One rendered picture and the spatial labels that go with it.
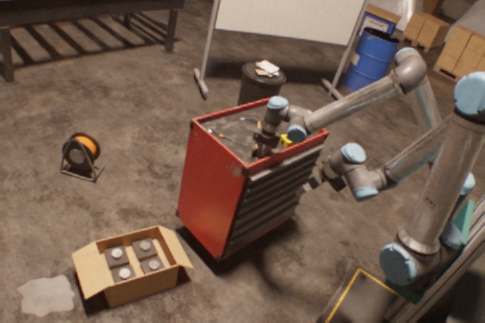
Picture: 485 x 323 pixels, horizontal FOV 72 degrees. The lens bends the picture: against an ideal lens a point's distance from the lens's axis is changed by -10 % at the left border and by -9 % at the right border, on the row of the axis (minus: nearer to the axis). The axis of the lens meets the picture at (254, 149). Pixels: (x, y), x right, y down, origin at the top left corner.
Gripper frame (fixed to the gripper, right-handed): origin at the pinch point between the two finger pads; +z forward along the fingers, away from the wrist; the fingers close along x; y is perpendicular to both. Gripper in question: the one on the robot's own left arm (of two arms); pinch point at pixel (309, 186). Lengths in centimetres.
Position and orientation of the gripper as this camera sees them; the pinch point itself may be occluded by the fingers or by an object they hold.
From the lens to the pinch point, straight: 166.2
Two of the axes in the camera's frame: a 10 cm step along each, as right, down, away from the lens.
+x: -7.1, 3.7, -6.0
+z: -4.2, 4.6, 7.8
